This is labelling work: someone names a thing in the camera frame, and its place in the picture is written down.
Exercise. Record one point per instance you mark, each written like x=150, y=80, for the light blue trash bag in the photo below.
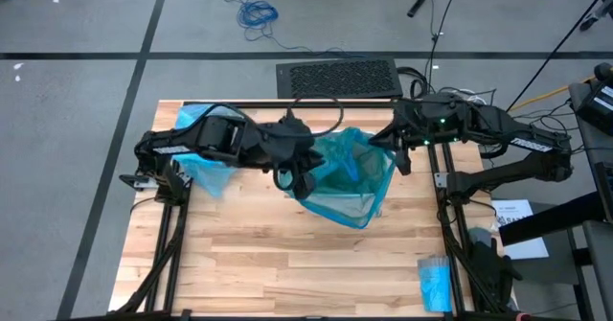
x=206, y=172

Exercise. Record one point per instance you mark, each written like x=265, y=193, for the grey side desk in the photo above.
x=601, y=273

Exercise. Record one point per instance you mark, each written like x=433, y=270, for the teal plastic bag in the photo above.
x=354, y=187

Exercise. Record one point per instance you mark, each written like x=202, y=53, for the black handheld controller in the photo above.
x=416, y=5

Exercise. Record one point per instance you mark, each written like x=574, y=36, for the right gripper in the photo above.
x=426, y=122

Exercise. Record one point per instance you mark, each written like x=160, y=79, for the roll of blue bags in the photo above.
x=435, y=287

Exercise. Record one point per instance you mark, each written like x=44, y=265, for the grey stand leg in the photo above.
x=596, y=9

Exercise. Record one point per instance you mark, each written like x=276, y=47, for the black labelled device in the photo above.
x=596, y=105

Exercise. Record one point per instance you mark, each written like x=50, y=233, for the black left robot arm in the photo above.
x=201, y=141

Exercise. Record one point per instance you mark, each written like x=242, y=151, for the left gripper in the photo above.
x=287, y=144

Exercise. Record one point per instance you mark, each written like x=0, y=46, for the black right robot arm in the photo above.
x=507, y=167

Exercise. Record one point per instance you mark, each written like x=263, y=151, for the white printed paper sheet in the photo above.
x=515, y=211

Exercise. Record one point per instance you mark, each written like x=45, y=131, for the black bar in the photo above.
x=551, y=220

